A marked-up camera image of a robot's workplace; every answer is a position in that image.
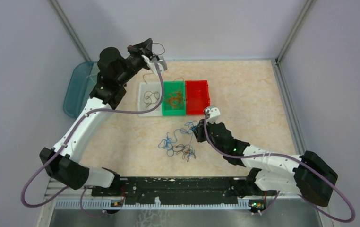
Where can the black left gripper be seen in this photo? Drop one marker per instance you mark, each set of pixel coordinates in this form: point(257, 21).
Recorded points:
point(144, 48)

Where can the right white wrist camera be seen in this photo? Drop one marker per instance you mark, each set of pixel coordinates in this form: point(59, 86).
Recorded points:
point(212, 113)

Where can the white plastic bin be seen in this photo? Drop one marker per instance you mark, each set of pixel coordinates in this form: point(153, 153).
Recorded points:
point(149, 95)

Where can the teal translucent plastic tray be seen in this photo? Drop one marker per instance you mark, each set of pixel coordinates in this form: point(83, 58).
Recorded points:
point(82, 82)

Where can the left aluminium frame post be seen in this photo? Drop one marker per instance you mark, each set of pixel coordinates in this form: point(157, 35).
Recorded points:
point(69, 29)

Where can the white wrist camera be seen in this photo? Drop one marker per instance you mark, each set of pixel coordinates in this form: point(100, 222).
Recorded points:
point(157, 64)
point(212, 113)

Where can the aluminium frame post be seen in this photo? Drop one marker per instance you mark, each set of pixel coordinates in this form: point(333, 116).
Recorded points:
point(69, 29)
point(295, 29)

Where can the right aluminium side rail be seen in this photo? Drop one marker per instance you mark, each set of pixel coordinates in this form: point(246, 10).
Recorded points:
point(292, 119)

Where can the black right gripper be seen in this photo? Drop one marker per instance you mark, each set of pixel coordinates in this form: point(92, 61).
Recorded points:
point(199, 131)

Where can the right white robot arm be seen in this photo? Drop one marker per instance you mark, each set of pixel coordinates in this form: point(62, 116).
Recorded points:
point(303, 175)

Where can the right aluminium frame post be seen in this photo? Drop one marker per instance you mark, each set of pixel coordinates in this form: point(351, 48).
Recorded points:
point(295, 29)

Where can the red plastic bin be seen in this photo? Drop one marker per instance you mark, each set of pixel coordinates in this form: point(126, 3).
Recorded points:
point(197, 96)

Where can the green plastic bin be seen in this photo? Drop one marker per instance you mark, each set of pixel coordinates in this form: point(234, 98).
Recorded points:
point(174, 98)

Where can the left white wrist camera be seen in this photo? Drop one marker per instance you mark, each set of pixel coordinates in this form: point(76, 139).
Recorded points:
point(157, 64)

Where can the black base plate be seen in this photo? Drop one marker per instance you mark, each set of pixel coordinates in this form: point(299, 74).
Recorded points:
point(180, 190)

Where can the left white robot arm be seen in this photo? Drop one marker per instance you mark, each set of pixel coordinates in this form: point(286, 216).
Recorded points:
point(62, 161)

